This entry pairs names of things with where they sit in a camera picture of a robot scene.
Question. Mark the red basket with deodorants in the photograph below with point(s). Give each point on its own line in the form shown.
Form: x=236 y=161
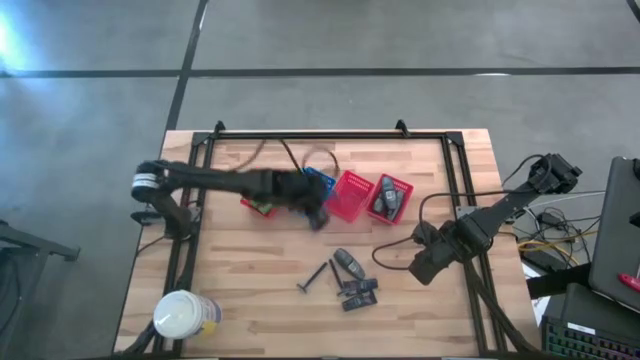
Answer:
x=406 y=190

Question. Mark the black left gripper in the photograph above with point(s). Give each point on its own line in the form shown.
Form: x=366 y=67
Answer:
x=295 y=190

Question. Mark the black aluminium table frame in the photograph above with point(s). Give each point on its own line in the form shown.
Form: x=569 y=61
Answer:
x=325 y=135

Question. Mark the black stand foot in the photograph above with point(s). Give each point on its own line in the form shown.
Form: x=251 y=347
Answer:
x=35 y=245

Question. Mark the green toiletry packet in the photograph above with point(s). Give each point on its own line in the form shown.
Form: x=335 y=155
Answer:
x=261 y=206

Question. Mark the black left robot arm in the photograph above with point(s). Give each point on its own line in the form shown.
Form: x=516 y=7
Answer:
x=205 y=178

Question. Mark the backlit black keyboard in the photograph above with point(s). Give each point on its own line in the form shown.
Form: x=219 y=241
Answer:
x=585 y=342

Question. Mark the white wipes canister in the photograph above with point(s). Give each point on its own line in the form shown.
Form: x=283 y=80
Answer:
x=182 y=314

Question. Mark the red tool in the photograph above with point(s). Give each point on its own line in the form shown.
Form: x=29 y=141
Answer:
x=629 y=281

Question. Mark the blue plastic basket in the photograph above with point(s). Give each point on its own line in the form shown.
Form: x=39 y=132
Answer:
x=324 y=178

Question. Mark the grey laptop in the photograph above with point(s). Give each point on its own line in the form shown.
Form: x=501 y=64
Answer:
x=617 y=225

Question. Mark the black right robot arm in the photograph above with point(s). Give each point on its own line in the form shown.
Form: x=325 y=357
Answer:
x=500 y=210

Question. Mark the red plastic basket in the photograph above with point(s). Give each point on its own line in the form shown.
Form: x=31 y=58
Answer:
x=352 y=195

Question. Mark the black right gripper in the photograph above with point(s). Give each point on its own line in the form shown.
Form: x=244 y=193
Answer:
x=442 y=250

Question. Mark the red basket with green packets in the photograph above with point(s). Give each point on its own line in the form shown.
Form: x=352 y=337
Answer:
x=265 y=212

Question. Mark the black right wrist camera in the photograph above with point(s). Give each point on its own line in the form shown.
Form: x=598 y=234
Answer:
x=425 y=232

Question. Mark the black power adapter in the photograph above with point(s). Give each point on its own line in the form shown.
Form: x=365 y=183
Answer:
x=550 y=218

